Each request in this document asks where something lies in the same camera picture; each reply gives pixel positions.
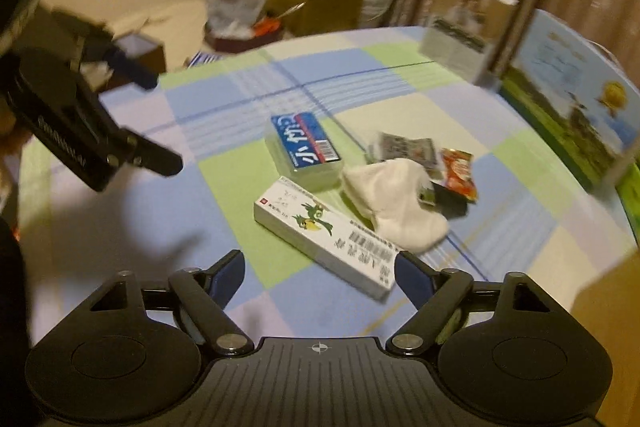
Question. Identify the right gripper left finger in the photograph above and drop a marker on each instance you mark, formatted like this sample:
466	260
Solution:
202	296

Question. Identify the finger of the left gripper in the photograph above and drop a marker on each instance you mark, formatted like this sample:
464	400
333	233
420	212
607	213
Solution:
126	63
147	154

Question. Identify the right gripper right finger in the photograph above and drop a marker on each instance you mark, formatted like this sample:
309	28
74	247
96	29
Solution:
437	297

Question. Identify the white long medicine box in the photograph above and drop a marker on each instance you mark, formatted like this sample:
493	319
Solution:
327	236

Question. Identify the white cloth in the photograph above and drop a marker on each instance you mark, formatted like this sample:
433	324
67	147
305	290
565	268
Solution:
388	195

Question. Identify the red snack packet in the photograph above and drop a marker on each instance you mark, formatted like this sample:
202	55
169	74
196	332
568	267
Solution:
458	173

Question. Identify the grey snack packet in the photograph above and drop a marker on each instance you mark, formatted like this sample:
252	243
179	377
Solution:
386	146

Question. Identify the blue labelled clear case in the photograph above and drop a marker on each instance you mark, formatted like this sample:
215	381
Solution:
302	151

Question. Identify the dark wooden tray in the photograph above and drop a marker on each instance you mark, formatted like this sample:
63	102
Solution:
236	46

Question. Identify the checkered tablecloth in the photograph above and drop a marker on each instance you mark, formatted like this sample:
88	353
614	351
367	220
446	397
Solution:
307	108

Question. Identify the brown cardboard box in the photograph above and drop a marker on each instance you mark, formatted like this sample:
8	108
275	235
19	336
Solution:
609	308

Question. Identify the green tissue pack bundle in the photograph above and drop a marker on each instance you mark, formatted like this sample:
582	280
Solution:
628	190

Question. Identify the blue milk carton box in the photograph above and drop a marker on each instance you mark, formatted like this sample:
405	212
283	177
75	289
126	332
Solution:
577	99

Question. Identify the white product box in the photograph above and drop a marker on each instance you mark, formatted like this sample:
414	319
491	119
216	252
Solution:
462	35

